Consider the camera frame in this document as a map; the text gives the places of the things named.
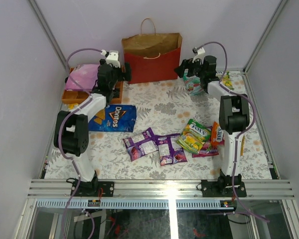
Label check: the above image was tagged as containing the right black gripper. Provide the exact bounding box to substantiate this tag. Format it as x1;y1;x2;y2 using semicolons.
173;55;205;79

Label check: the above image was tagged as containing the teal snack packet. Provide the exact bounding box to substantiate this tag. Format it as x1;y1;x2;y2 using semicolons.
183;70;204;96

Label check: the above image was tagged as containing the red paper bag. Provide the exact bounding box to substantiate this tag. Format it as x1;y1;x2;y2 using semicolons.
121;32;182;84

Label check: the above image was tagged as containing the blue Doritos chip bag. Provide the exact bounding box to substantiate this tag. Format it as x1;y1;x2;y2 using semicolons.
88;104;137;132

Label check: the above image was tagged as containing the green yellow candy packet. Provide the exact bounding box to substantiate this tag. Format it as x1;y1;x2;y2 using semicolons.
221;71;234;90

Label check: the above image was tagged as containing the yellow snack packet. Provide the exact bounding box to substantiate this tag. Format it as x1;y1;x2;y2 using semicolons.
67;104;78;111

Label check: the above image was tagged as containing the green spring tea candy packet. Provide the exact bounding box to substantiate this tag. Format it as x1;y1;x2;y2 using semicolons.
176;119;211;154

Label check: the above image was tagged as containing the purple candy packet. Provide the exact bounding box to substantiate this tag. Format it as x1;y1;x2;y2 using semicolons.
123;127;158;161
156;133;187;166

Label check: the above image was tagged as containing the orange fruits candy packet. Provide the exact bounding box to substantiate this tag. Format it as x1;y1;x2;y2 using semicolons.
211;121;225;147

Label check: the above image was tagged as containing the pink berries candy packet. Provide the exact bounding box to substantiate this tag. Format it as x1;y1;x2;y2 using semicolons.
192;141;219;158

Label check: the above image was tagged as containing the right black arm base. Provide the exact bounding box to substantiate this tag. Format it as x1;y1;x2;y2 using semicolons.
196;177;247;198

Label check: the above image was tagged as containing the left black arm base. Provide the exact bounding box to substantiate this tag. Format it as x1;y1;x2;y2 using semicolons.
74;181;115;198

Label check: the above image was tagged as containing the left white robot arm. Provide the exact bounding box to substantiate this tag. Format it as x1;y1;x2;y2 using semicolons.
53;62;132;197

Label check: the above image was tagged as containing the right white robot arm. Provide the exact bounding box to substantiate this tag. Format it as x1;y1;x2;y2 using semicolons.
174;55;250;197

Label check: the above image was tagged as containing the purple star cloth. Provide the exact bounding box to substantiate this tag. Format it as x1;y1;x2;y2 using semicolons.
65;64;100;91

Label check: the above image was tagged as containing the wooden compartment tray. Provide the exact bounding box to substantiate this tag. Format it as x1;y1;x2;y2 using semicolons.
62;68;123;105

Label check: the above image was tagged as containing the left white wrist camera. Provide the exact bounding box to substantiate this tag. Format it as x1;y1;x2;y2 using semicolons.
101;50;121;68

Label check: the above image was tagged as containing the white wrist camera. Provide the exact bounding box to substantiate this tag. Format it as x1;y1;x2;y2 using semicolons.
101;50;121;68
192;47;205;63

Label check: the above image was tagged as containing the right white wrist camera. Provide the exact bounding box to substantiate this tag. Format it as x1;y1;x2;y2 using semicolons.
192;47;205;63

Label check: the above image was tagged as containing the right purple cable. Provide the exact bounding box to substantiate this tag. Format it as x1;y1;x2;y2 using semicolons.
193;41;270;224

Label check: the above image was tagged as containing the purple cable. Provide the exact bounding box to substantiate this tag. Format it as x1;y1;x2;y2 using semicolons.
193;41;270;224
58;48;108;239

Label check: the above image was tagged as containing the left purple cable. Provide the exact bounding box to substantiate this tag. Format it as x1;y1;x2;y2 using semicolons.
58;48;108;239

